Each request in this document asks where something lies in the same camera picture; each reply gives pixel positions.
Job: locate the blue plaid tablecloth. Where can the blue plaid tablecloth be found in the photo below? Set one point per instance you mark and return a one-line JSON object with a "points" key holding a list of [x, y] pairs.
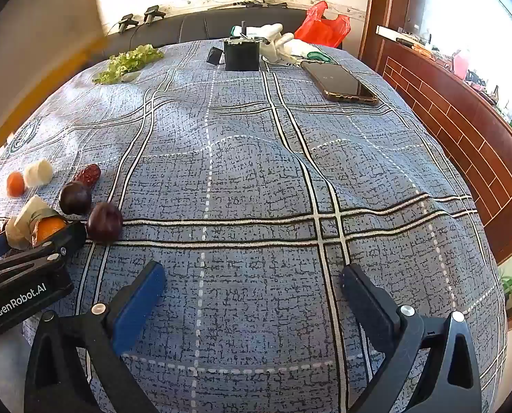
{"points": [[256, 172]]}

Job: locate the dark purple plum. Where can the dark purple plum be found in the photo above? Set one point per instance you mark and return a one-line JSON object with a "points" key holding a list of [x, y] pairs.
{"points": [[104, 221], [75, 198]]}

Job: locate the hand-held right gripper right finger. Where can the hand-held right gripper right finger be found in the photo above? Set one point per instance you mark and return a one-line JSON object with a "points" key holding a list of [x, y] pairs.
{"points": [[368, 305]]}

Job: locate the window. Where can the window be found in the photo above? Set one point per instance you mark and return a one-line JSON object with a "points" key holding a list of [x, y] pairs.
{"points": [[475, 0]]}

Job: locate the black box device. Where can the black box device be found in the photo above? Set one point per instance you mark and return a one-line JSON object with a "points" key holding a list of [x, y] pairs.
{"points": [[241, 53]]}

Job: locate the black sofa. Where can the black sofa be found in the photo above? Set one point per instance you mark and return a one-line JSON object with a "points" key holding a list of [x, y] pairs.
{"points": [[187, 30]]}

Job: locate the black smartphone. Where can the black smartphone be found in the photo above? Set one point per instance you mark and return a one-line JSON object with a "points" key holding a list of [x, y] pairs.
{"points": [[340, 81]]}

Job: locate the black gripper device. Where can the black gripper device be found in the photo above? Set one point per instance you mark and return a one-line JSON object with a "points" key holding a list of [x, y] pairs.
{"points": [[152, 13], [127, 21]]}

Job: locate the small black clip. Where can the small black clip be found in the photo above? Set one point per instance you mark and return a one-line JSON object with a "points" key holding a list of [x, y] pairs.
{"points": [[215, 56]]}

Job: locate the orange with green leaf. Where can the orange with green leaf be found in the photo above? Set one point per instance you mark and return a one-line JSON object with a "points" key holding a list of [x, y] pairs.
{"points": [[49, 230]]}

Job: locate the red date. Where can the red date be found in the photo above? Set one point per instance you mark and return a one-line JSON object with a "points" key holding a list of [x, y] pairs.
{"points": [[88, 175]]}

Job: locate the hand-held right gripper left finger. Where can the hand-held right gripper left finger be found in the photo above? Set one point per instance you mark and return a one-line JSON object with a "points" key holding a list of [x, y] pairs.
{"points": [[140, 305]]}

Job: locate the white round cake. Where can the white round cake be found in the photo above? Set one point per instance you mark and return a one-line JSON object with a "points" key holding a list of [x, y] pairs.
{"points": [[39, 173], [29, 205]]}

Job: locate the green lettuce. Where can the green lettuce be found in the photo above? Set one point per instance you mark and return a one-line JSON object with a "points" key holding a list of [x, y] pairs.
{"points": [[127, 62]]}

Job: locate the red plastic bag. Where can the red plastic bag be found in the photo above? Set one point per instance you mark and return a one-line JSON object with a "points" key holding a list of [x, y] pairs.
{"points": [[320, 26]]}

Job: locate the wooden cabinet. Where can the wooden cabinet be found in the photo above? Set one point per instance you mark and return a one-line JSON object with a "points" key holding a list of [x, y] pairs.
{"points": [[466, 137]]}

